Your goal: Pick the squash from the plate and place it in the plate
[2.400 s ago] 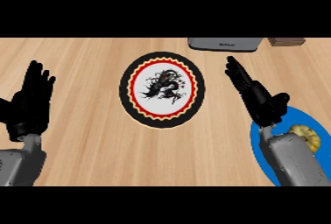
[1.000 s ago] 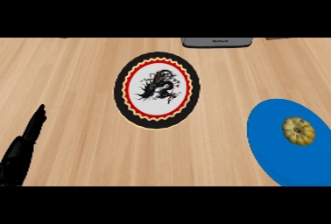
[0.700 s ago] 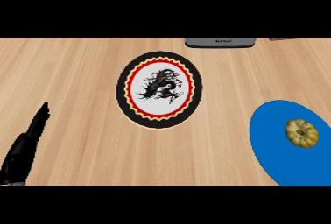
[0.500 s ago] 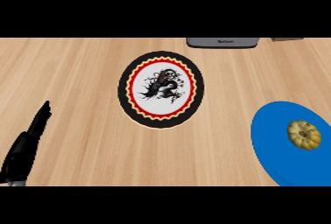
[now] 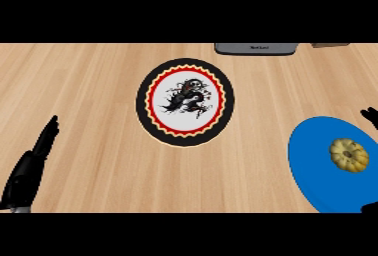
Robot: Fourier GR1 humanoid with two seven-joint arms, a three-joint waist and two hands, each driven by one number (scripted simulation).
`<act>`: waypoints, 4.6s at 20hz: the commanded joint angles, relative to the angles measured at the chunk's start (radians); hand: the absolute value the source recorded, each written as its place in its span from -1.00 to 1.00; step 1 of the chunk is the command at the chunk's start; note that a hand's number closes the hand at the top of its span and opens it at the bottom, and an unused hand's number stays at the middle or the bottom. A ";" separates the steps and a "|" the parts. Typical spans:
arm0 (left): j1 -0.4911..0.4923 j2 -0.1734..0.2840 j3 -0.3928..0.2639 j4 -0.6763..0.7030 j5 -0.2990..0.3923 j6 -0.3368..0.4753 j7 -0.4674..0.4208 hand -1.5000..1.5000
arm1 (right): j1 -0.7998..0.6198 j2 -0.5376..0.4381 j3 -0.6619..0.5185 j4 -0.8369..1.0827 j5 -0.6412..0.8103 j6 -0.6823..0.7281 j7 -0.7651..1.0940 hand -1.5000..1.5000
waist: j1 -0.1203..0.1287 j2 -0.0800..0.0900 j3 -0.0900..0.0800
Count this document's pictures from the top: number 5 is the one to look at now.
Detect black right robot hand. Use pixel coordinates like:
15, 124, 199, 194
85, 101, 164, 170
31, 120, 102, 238
359, 106, 378, 131

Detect grey appliance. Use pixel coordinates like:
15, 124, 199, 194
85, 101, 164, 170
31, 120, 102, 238
212, 42, 300, 57

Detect black rimmed patterned plate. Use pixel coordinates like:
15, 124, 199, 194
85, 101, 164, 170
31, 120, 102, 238
134, 57, 236, 148

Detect brown wooden block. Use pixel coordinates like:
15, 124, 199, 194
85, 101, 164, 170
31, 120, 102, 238
310, 42, 351, 49

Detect yellow squash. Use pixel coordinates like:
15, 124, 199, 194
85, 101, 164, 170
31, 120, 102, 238
328, 137, 370, 174

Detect blue plate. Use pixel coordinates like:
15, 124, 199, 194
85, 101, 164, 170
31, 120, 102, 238
286, 115, 378, 214

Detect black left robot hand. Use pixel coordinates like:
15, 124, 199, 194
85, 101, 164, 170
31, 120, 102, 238
0, 114, 62, 211

